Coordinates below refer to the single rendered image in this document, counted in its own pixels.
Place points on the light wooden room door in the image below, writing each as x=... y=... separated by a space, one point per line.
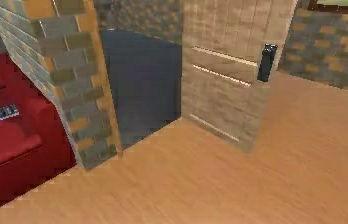
x=222 y=86

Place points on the red sofa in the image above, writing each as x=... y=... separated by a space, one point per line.
x=22 y=140

